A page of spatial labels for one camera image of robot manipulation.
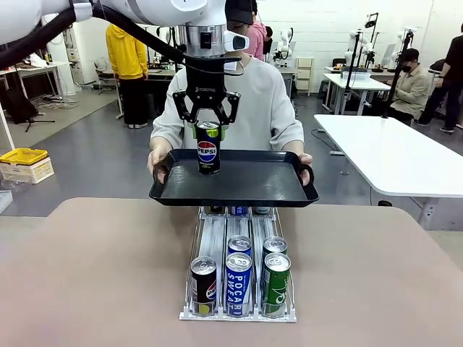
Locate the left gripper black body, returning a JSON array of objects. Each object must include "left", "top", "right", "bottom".
[{"left": 187, "top": 57, "right": 226, "bottom": 108}]

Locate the black plastic serving tray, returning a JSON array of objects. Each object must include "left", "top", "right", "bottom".
[{"left": 148, "top": 148, "right": 320, "bottom": 209}]

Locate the person in grey sweatshirt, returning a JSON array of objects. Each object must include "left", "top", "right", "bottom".
[{"left": 150, "top": 0, "right": 305, "bottom": 153}]

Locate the person in pink hoodie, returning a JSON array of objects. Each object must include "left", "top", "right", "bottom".
[{"left": 247, "top": 20, "right": 275, "bottom": 62}]

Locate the person in yellow hoodie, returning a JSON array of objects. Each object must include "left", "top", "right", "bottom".
[{"left": 105, "top": 23, "right": 149, "bottom": 129}]

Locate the seated person in beige jacket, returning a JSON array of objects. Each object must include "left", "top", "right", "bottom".
[{"left": 388, "top": 48, "right": 431, "bottom": 126}]

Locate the person in black shirt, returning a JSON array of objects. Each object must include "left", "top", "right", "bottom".
[{"left": 415, "top": 23, "right": 463, "bottom": 134}]

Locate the person's right hand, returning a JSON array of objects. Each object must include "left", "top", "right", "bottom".
[{"left": 147, "top": 148, "right": 171, "bottom": 175}]

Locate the person's left hand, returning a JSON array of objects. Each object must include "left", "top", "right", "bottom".
[{"left": 298, "top": 153, "right": 315, "bottom": 186}]

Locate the background work desk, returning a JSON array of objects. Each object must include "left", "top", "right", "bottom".
[{"left": 146, "top": 67, "right": 178, "bottom": 82}]

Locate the grey background table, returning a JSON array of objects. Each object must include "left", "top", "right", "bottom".
[{"left": 278, "top": 64, "right": 300, "bottom": 98}]

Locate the white shelf cart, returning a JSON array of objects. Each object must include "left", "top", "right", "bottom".
[{"left": 296, "top": 56, "right": 315, "bottom": 98}]

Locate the white can dispenser rack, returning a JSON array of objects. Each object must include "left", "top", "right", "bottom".
[{"left": 179, "top": 204, "right": 298, "bottom": 322}]

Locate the white background table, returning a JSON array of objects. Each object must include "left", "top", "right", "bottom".
[{"left": 323, "top": 72, "right": 392, "bottom": 116}]

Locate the tall white air conditioner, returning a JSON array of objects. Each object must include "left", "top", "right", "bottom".
[{"left": 42, "top": 17, "right": 79, "bottom": 95}]

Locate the white side desk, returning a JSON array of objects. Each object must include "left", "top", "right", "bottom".
[{"left": 0, "top": 61, "right": 69, "bottom": 109}]

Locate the white cloth pile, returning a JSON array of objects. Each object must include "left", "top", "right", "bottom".
[{"left": 16, "top": 50, "right": 50, "bottom": 69}]

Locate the yellow plastic crate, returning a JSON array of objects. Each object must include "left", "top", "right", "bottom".
[{"left": 0, "top": 147, "right": 49, "bottom": 168}]

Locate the black bag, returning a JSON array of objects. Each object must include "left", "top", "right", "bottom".
[{"left": 0, "top": 86, "right": 39, "bottom": 124}]

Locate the large white table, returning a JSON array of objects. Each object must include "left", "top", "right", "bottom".
[{"left": 313, "top": 113, "right": 463, "bottom": 231}]

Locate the white flat box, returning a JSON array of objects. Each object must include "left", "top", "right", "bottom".
[{"left": 0, "top": 189, "right": 14, "bottom": 214}]

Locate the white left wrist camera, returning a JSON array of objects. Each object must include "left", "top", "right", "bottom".
[{"left": 222, "top": 30, "right": 251, "bottom": 52}]

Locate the white floor cable pile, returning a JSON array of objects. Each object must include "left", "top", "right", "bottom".
[{"left": 35, "top": 93, "right": 81, "bottom": 109}]

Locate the black camera tripod pole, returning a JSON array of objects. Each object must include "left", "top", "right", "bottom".
[
  {"left": 341, "top": 12, "right": 380, "bottom": 116},
  {"left": 381, "top": 27, "right": 416, "bottom": 119}
]

